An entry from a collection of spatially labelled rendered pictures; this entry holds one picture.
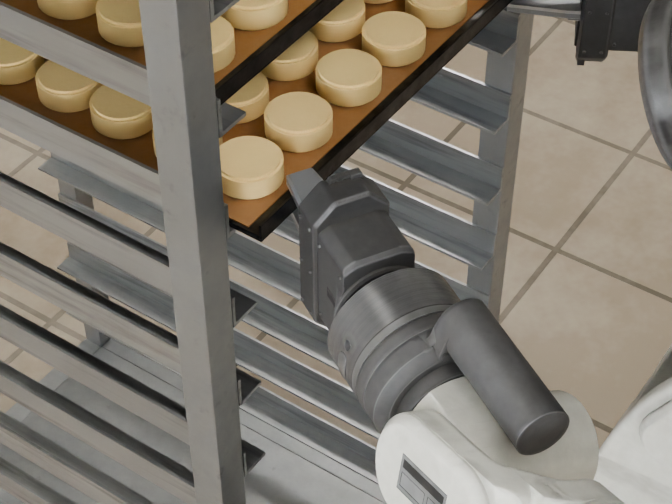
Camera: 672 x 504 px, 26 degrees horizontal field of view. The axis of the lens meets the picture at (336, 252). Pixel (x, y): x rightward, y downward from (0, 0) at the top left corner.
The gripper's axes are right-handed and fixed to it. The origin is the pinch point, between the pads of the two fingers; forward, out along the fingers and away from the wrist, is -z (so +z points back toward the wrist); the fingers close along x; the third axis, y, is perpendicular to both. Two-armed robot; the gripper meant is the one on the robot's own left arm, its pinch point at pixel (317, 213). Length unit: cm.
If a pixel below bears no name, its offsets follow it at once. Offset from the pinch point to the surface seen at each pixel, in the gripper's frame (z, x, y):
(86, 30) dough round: -15.4, 8.5, 10.4
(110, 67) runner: -9.0, 9.8, 10.7
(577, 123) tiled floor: -103, -105, -100
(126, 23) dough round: -12.3, 10.4, 8.3
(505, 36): -23.3, -9.9, -29.3
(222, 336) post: -0.6, -9.7, 7.4
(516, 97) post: -23.1, -17.3, -31.0
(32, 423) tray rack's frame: -66, -90, 14
